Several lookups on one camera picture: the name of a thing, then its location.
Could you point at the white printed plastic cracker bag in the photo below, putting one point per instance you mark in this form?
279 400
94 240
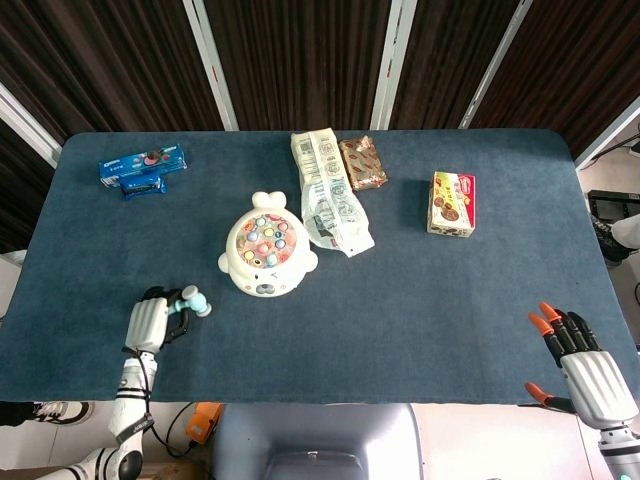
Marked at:
330 200

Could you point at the white whack-a-mole toy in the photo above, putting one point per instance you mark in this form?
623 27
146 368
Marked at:
265 245

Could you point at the small blue Oreo pack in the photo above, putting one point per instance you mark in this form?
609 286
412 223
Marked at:
142 187

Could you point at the mint green toy hammer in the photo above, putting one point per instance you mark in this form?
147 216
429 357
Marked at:
197 301

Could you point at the orange device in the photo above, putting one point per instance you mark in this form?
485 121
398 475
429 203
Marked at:
202 425

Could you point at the black box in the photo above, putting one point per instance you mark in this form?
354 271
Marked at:
607 202

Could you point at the long blue Oreo box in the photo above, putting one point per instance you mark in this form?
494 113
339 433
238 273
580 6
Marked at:
130 162

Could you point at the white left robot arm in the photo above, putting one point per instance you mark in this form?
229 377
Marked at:
130 400

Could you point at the white partition post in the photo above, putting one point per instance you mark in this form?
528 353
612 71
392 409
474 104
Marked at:
210 65
30 127
610 135
392 65
495 65

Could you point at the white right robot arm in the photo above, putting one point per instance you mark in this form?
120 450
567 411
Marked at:
622 455

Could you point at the white orange-tipped right robot hand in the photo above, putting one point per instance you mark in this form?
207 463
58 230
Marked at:
595 385

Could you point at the yellow red cookie box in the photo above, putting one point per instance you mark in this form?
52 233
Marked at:
450 205

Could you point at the grey-blue robot torso base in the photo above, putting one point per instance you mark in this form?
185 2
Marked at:
315 440

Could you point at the black shoe with white trouser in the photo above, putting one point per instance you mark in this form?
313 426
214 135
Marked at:
612 240

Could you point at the white black sneaker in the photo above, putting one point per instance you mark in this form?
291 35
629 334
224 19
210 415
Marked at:
65 412

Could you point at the blue felt table cloth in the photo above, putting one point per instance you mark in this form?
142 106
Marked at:
375 325

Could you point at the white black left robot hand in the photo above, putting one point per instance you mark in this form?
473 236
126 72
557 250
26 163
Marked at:
145 322

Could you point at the brown gold snack package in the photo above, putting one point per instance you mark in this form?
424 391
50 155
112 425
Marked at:
362 162

